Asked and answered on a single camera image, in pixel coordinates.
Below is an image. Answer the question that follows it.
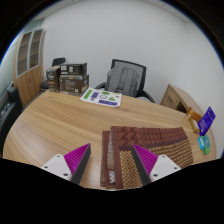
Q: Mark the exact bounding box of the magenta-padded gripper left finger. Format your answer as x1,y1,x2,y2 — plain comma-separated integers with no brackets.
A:
40,143,92,186

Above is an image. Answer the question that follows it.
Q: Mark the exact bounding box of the green packet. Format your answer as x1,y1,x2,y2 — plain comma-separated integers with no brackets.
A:
201,134,212,156

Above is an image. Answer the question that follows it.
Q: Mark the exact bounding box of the wooden cabinet with glass doors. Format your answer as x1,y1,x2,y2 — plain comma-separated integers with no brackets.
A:
13,28,47,106

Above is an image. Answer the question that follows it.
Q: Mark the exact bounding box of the purple packet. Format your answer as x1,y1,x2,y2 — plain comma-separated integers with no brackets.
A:
197,106,217,137

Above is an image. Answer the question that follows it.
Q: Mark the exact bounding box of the black sofa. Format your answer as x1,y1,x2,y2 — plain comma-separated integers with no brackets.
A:
0,83,24,158

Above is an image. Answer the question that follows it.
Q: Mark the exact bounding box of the small brown cardboard box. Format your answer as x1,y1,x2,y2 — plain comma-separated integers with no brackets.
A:
45,65,62,93

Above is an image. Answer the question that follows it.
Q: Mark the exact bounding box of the wooden side desk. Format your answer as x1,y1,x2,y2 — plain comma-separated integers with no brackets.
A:
159,83,204,116

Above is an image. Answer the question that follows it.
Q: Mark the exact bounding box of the brown patterned towel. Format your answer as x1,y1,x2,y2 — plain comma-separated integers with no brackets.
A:
100,125,195,190

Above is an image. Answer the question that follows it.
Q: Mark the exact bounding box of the white sheet with coloured shapes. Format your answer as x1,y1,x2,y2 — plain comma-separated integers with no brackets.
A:
79,86,123,108

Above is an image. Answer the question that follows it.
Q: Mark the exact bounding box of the flat dark cardboard box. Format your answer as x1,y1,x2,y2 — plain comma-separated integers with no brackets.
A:
59,62,88,77

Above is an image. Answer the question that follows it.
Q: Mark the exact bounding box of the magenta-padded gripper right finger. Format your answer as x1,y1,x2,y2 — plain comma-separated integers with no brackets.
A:
130,143,183,187

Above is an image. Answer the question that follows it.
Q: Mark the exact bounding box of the black mesh office chair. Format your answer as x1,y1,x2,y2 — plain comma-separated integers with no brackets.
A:
94,58,156,104

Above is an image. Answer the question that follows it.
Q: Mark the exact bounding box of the grey backpack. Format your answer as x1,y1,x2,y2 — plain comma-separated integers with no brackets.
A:
106,65,140,98

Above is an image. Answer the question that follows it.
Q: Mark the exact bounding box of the orange packet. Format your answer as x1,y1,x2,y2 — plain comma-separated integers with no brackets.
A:
185,106,204,134

